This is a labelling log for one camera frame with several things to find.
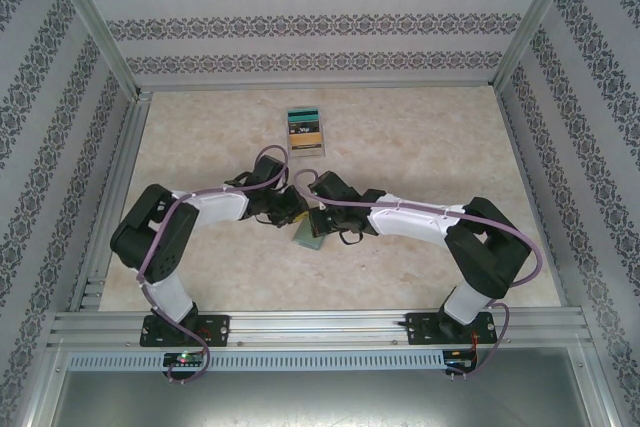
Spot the green card holder wallet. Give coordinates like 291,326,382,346
291,219,327,252

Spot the green and tan card packet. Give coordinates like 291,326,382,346
283,106,327,159

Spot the orange card with black stripe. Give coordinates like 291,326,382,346
290,134,322,154

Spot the dark VIP card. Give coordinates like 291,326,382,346
288,120,322,137

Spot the teal card with black stripe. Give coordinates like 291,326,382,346
287,107,323,123

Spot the aluminium cross beam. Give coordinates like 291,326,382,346
134,77,501,94

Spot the small controller circuit board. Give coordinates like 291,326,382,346
163,351,207,369
443,348,480,373

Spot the grey metal sheet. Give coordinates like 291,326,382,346
47,369,614,427

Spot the purple cable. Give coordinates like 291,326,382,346
293,168,546,381
135,145,292,386

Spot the long aluminium mounting rail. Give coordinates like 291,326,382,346
52,310,587,348

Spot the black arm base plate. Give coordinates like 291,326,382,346
139,314,231,348
405,311,499,347

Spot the white slotted cable duct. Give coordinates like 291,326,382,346
67,349,446,372

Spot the aluminium side rail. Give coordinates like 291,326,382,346
72,91,154,316

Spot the aluminium frame post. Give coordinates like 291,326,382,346
39,0,146,101
492,0,585,92

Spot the aluminium frame bar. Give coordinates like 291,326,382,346
19,341,69,427
579,341,626,427

